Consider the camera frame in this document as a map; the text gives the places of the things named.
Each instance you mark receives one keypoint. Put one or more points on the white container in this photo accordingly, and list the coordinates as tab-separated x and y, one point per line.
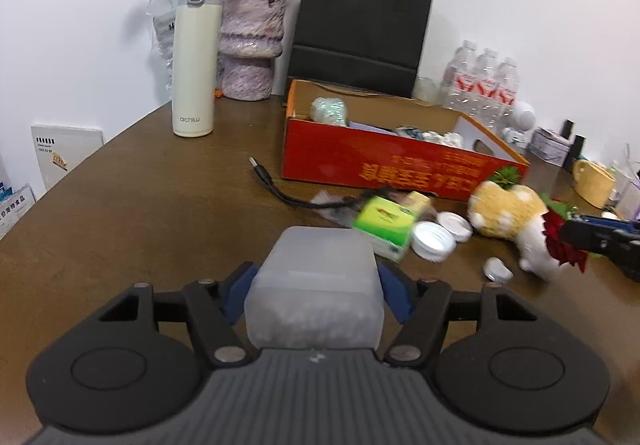
629	202

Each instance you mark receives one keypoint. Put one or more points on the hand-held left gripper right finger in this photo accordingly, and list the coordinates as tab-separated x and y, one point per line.
396	294

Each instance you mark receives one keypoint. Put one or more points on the yellow mug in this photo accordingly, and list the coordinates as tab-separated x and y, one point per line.
592	185

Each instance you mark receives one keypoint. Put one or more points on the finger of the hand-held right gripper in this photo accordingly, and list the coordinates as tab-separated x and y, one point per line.
607	221
595	240

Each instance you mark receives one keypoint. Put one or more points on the cream thermos bottle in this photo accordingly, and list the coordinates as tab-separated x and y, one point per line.
196	70

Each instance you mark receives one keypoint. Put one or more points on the white booklet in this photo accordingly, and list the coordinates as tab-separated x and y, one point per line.
65	155

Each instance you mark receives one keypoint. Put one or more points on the yellow white plush toy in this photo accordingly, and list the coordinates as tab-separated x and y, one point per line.
505	212

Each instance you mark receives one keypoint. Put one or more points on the small white plastic piece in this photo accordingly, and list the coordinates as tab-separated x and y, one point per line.
496	270

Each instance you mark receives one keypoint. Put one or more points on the red cardboard box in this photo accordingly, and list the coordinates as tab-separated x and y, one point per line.
350	157

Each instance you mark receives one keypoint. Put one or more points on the red rose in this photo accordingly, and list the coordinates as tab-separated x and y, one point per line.
565	247

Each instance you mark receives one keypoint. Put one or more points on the blue white packet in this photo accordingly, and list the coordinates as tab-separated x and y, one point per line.
15	210

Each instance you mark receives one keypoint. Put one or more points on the grey tin box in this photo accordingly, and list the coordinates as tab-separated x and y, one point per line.
550	147

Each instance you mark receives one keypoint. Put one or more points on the black paper bag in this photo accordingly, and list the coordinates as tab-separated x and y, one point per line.
362	20

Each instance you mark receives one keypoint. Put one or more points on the crumpled foil packet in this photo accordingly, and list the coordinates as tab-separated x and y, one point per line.
435	137

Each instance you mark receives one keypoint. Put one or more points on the purple fuzzy vase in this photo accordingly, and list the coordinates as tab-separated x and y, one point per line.
252	45

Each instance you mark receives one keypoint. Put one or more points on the white round robot toy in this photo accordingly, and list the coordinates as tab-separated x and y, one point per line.
522	122

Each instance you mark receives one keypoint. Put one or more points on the translucent plastic storage box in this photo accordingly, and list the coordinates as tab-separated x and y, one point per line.
312	285

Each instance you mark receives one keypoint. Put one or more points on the glittery green packet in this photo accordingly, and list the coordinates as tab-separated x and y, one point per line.
328	111

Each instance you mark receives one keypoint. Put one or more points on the wooden desktop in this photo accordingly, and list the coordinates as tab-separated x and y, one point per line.
150	210

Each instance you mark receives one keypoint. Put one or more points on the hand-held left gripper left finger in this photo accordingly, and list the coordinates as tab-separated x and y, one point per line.
239	292

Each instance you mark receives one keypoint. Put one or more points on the green tissue packet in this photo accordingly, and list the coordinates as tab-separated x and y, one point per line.
387	222

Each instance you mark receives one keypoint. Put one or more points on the clear printed plastic bag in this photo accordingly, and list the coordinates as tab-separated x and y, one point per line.
162	40

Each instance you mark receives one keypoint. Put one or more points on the white jar lid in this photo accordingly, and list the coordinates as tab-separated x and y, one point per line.
456	224
431	240

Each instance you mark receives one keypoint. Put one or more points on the red label water bottle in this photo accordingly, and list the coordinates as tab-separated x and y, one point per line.
506	97
457	80
484	90

